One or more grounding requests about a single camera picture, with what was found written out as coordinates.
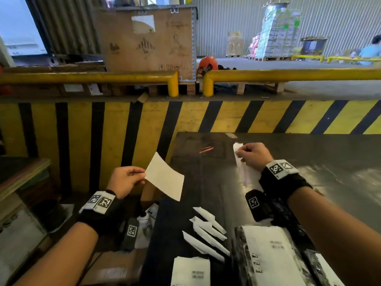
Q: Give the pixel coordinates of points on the clear plastic scrap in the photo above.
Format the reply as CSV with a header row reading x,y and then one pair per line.
x,y
231,135

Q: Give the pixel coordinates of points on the yellow pipe guardrail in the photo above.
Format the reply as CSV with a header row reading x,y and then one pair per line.
x,y
351,59
297,75
89,77
308,57

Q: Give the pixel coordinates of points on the pink wrapped bundle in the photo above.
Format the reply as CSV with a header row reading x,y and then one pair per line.
x,y
254,46

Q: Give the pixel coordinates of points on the orange hard hat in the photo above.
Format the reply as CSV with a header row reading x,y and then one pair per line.
x,y
208,63

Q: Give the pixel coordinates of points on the dark framed pallet box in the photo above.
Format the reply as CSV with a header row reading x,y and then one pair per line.
x,y
312,47

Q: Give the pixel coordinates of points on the black bucket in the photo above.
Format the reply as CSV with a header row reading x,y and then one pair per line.
x,y
50,215

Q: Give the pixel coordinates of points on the yellow black striped barrier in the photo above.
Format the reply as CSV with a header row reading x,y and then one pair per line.
x,y
80,145

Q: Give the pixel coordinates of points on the stacked cardboard boxes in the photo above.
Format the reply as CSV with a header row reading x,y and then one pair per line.
x,y
234,44

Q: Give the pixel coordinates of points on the printed flat cardboard sheet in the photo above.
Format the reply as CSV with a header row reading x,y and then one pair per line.
x,y
18,241

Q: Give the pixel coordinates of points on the small brown cardboard box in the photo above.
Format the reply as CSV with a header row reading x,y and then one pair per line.
x,y
148,193

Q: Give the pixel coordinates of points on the person's right hand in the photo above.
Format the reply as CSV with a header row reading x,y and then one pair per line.
x,y
256,154

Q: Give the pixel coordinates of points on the wrapped pallet load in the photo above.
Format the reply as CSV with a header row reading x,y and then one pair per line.
x,y
276,32

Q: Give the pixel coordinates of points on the white paper tag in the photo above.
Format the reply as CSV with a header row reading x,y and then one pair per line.
x,y
95,89
73,88

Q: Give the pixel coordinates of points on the small white bottle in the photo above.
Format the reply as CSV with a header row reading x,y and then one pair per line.
x,y
144,220

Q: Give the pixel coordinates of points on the person's left hand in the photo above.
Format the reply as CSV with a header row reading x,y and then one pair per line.
x,y
125,180

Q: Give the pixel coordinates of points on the person's left forearm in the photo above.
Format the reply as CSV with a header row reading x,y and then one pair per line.
x,y
59,259

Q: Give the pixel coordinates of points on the dark cloth bundle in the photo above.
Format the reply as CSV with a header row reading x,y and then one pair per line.
x,y
126,1

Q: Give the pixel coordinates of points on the person's right forearm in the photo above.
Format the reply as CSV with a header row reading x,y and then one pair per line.
x,y
336,229

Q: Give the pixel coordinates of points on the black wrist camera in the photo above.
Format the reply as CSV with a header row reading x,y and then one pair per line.
x,y
256,205
131,232

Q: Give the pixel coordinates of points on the white paper sheet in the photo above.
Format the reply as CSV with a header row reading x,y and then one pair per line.
x,y
67,214

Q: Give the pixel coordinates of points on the pile of white labels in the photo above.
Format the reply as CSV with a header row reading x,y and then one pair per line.
x,y
190,271

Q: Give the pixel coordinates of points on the small wooden block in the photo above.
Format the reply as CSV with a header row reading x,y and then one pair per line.
x,y
143,97

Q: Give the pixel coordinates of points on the wooden pallet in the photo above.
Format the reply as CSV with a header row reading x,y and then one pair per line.
x,y
241,87
190,89

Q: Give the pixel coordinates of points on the flat brown cardboard box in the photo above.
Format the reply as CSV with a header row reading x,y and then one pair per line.
x,y
113,265

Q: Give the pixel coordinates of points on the red thin strip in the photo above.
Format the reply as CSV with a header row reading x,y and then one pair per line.
x,y
207,150
205,147

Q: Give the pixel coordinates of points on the large brown plywood crate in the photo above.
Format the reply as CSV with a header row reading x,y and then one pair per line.
x,y
166,44

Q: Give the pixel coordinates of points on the white cone roll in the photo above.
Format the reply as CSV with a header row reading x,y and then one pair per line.
x,y
174,0

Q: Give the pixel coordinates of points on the black marker wristband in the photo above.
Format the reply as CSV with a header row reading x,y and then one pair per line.
x,y
282,178
101,211

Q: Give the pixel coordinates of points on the light wooden frame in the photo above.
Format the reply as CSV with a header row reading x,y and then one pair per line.
x,y
23,172

